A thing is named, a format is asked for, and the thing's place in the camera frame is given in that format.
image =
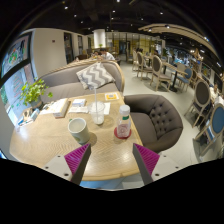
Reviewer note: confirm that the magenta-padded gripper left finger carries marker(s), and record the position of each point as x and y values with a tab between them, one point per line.
77	158

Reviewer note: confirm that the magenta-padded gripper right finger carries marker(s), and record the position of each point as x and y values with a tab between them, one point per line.
148	158

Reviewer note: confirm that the white mug green cactus print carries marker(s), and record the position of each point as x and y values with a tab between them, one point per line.
79	131

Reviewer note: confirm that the grey tufted armchair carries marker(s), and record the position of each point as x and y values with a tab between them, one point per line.
160	120

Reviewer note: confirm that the flat round red coaster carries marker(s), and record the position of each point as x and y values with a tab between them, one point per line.
115	134

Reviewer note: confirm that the white printed leaflet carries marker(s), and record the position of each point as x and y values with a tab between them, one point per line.
78	109

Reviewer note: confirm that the white cardboard box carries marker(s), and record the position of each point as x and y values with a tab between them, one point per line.
60	107

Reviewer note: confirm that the small blue white box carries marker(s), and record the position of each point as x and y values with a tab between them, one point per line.
79	102

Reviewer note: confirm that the light blue tissue box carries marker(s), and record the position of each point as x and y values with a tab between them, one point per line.
34	114

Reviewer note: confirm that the yellow square card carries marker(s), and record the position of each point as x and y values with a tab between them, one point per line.
111	96

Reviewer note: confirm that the green potted plant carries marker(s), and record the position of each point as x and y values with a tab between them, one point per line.
33	91

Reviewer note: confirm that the grey white chevron pillow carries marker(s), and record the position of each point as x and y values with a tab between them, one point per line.
95	75

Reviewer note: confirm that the group of dining chairs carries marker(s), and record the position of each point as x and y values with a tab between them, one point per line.
160	71

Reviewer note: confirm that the person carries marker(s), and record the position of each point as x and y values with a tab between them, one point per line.
107	55
95	55

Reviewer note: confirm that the white round column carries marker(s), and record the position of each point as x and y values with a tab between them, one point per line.
99	38

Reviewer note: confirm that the group of ceiling spotlights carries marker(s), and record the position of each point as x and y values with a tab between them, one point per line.
113	11

